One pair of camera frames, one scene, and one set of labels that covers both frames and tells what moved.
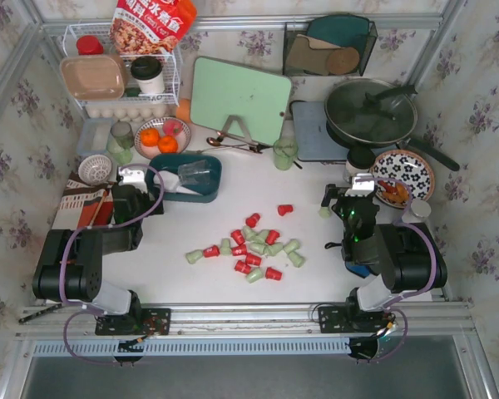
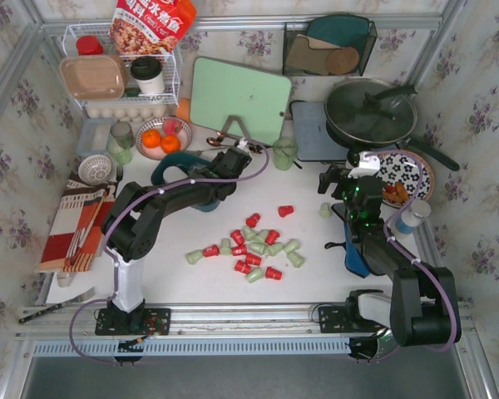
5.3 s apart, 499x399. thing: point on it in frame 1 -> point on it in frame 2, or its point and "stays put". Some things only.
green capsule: x=194 y=255 stays put
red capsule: x=252 y=221 stays put
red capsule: x=284 y=209 stays put
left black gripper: x=125 y=195 -> x=241 y=152
